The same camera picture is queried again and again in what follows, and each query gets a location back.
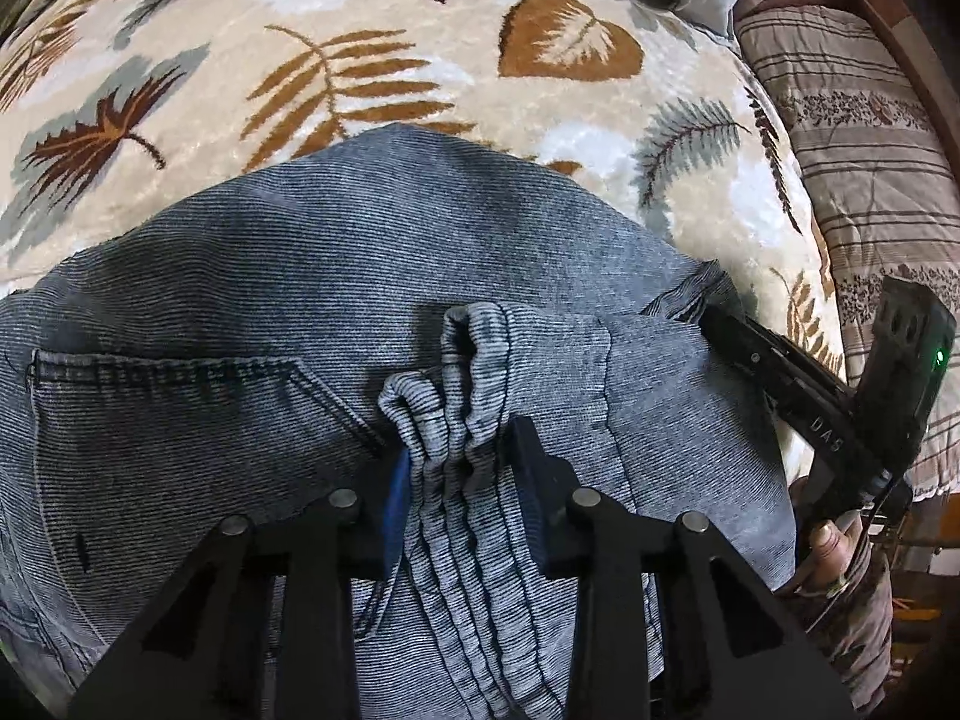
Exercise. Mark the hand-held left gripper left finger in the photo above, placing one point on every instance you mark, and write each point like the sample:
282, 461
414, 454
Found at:
396, 514

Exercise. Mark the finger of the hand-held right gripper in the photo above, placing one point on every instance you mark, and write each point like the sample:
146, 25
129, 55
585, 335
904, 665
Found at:
742, 345

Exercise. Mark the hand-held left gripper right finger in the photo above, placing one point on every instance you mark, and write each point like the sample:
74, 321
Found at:
526, 484

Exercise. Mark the grey denim pants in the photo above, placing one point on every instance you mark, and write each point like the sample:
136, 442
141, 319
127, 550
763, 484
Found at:
300, 277

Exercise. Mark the person's right hand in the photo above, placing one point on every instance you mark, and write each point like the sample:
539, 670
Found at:
829, 547

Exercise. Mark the brown striped quilt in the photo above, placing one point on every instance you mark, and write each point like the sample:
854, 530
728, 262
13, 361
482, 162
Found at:
862, 187

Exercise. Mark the leaf print fleece blanket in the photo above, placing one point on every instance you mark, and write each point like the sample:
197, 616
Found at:
450, 22

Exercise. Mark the wooden bed frame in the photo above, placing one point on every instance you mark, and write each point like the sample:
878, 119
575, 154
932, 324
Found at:
900, 22

